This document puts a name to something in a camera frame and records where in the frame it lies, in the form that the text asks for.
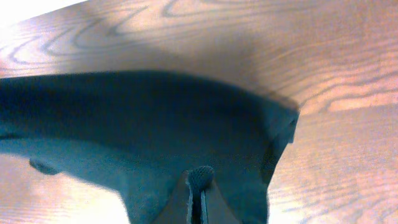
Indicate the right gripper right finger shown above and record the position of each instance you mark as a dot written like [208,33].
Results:
[214,210]

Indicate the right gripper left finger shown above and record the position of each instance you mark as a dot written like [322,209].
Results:
[177,209]

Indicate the black t-shirt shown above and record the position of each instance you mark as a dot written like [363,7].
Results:
[136,132]

